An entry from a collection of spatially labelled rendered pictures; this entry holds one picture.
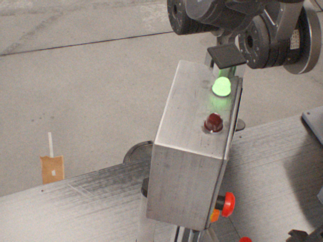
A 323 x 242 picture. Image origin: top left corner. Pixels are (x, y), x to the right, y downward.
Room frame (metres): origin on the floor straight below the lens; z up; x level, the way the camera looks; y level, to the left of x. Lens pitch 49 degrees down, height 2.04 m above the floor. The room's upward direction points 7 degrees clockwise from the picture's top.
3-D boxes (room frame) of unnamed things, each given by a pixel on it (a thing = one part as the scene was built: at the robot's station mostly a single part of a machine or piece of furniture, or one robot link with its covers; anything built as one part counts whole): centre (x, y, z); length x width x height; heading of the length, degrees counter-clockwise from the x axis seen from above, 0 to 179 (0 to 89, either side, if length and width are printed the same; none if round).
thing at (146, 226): (0.52, 0.00, 1.18); 0.04 x 0.04 x 0.21
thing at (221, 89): (0.56, -0.08, 1.49); 0.03 x 0.03 x 0.02
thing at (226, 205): (0.47, -0.11, 1.33); 0.04 x 0.03 x 0.04; 172
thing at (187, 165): (0.53, -0.05, 1.38); 0.17 x 0.10 x 0.19; 172
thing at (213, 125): (0.49, -0.07, 1.49); 0.03 x 0.03 x 0.02
